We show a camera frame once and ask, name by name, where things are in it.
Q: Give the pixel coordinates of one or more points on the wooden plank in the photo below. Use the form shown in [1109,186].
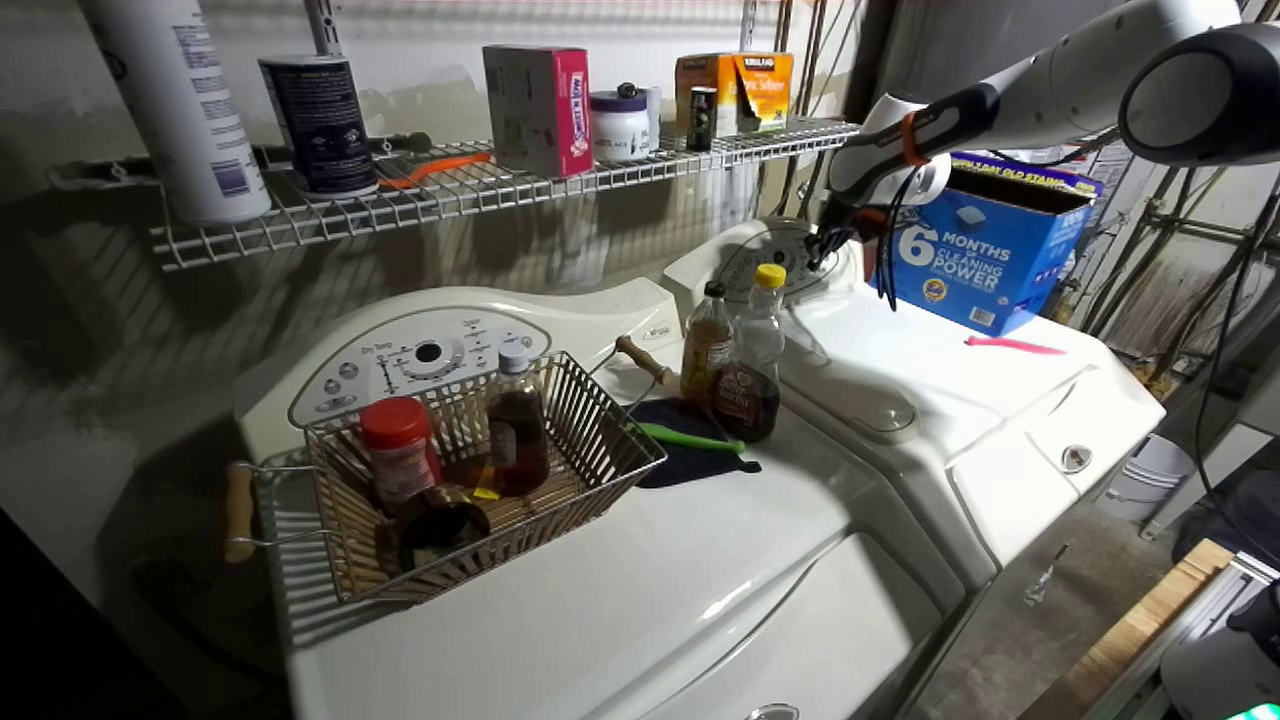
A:
[1132,635]

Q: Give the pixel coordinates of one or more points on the pink and grey box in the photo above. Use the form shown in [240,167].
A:
[541,109]

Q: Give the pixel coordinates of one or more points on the dark squat jar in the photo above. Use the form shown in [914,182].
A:
[439,529]

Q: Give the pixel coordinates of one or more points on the tall white spray can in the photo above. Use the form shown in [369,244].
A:
[181,105]

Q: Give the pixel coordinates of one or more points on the blue Tide detergent box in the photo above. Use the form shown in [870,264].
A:
[986,252]

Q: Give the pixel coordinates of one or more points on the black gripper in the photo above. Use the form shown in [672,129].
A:
[843,225]

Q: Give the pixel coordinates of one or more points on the dark blue round canister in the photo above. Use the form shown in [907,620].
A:
[323,127]

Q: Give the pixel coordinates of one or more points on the brown bottle black cap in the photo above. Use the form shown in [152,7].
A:
[704,349]

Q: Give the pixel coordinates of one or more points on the red lid spice jar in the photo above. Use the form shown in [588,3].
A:
[399,448]

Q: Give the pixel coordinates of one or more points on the dark sauce bottle white cap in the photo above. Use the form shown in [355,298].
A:
[517,433]

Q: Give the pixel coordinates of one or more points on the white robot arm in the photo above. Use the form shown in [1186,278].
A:
[1064,87]

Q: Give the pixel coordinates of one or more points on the dark round jar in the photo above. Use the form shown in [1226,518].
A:
[746,403]

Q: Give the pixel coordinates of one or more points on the metal rack frame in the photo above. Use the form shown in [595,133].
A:
[1172,252]

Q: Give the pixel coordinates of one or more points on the white washer with detergent box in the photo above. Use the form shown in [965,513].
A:
[934,412]

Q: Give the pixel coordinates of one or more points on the orange cardboard box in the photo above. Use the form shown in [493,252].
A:
[741,88]

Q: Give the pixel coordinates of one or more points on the clear bottle yellow cap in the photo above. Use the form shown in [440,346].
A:
[760,325]

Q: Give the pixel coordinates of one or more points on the white washer with basket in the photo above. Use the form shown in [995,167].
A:
[601,600]

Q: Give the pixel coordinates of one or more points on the orange flat tool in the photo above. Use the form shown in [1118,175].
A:
[433,171]

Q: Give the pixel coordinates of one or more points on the white jar dark lid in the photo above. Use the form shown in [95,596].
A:
[623,129]

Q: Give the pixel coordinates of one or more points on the pink pen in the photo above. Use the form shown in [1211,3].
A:
[1012,346]

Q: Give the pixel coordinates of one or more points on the white bucket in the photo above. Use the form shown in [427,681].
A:
[1151,483]

